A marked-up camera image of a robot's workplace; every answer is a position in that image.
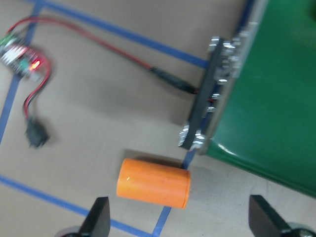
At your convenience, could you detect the plain orange cylinder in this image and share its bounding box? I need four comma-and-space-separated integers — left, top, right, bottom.
117, 158, 191, 209

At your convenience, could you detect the red black power cable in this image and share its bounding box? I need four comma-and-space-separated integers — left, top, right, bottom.
6, 17, 200, 119

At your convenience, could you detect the green conveyor belt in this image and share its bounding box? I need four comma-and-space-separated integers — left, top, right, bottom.
178, 0, 316, 197

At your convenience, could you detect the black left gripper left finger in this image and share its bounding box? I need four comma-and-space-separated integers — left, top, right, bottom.
56, 197, 111, 237

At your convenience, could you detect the black cable plug connector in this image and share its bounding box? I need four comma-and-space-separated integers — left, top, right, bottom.
26, 118, 49, 148

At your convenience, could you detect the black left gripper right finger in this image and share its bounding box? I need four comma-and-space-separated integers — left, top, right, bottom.
248, 195, 316, 237

